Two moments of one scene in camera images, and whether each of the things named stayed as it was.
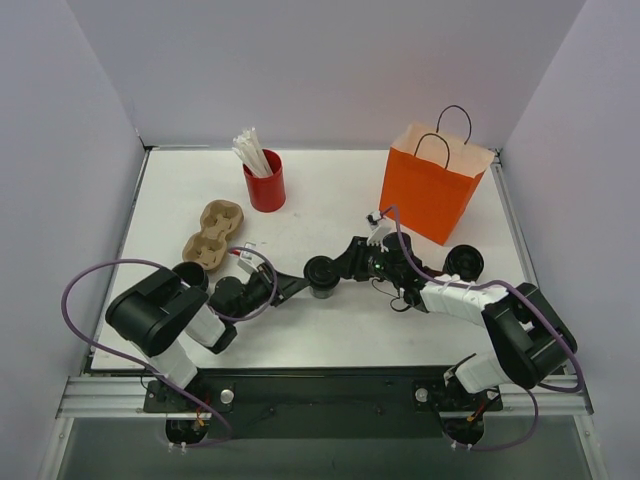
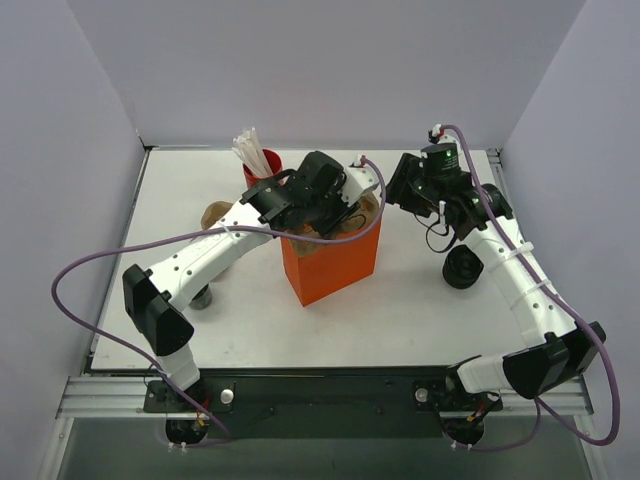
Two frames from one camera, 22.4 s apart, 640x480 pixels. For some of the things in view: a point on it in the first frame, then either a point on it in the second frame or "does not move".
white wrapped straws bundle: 248,147 does not move
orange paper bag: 432,173 to 343,264
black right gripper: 354,256 to 400,181
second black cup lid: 465,261 does not move
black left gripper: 273,282 to 338,215
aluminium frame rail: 125,397 does not move
